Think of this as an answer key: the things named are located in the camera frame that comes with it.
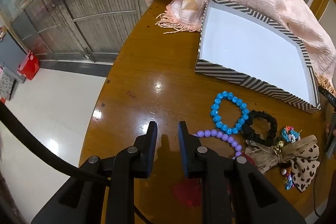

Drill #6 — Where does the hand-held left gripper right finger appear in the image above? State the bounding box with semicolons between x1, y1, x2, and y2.
178;121;306;224

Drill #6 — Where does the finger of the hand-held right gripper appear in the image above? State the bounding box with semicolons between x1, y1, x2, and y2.
318;85;336;110

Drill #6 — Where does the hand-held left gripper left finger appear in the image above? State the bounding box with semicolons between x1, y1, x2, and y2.
31;121;158;224

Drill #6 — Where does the leopard print hair bow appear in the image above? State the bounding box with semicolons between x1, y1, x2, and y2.
282;135;321;192

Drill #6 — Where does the multicolour round bead bracelet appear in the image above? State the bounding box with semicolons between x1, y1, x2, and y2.
280;126;302;143

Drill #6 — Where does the colourful flower bead bracelet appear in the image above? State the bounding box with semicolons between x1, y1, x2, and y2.
281;168;295;190

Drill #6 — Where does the blue bead bracelet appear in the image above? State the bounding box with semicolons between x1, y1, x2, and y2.
210;91;250;135

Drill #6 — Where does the black scrunchie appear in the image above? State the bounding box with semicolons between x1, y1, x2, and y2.
240;110;278;147

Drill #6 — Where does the brown hair bow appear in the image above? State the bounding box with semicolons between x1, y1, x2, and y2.
245;147;282;175

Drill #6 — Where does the striped cardboard box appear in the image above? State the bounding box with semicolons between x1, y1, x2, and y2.
194;0;321;113

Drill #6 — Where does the red hair bow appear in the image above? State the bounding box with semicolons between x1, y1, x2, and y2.
172;157;256;209

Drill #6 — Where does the red bag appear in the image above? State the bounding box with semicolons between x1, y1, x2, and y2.
17;50;40;81

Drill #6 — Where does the metal gate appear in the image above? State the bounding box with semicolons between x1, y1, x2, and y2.
0;0;168;64

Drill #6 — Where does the patterned fabric bag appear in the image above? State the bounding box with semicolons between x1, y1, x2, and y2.
0;69;19;101

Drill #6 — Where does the purple bead bracelet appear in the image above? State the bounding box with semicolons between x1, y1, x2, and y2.
193;130;243;160

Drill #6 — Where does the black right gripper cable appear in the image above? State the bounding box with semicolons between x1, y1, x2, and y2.
313;166;327;217

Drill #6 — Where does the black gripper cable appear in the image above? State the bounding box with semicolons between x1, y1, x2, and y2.
313;166;327;217
0;102;111;186

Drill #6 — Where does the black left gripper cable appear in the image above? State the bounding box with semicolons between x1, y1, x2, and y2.
0;102;111;186

